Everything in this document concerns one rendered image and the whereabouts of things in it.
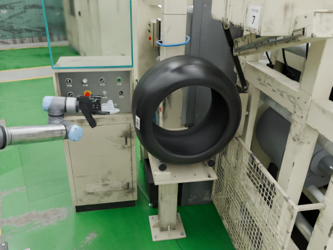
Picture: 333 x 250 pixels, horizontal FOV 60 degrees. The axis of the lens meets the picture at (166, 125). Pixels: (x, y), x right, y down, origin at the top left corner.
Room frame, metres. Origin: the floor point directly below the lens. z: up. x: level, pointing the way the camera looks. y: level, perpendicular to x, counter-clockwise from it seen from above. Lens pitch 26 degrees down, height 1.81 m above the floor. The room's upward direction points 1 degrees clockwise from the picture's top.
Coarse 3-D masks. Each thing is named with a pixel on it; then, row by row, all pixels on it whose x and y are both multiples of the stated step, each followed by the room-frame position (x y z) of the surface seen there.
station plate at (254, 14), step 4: (252, 8) 1.21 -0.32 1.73; (256, 8) 1.18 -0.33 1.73; (260, 8) 1.15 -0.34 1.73; (252, 12) 1.21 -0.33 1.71; (256, 12) 1.17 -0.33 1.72; (252, 16) 1.20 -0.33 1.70; (256, 16) 1.17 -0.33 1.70; (248, 20) 1.23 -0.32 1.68; (252, 20) 1.20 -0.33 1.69; (256, 20) 1.16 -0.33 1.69; (248, 24) 1.23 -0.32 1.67; (252, 24) 1.19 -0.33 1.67; (256, 24) 1.16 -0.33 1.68; (256, 28) 1.15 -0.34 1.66
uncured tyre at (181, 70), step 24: (168, 72) 1.32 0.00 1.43; (192, 72) 1.32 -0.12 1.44; (216, 72) 1.36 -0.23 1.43; (144, 96) 1.30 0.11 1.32; (216, 96) 1.62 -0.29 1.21; (144, 120) 1.27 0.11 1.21; (216, 120) 1.60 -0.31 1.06; (240, 120) 1.40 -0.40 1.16; (144, 144) 1.29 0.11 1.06; (168, 144) 1.53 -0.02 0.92; (192, 144) 1.54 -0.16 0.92; (216, 144) 1.34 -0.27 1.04
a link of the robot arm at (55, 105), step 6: (48, 96) 1.30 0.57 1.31; (54, 96) 1.31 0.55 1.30; (48, 102) 1.27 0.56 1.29; (54, 102) 1.27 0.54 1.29; (60, 102) 1.28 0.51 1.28; (48, 108) 1.26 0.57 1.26; (54, 108) 1.26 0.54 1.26; (60, 108) 1.27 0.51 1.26; (54, 114) 1.26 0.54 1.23; (60, 114) 1.28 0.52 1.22
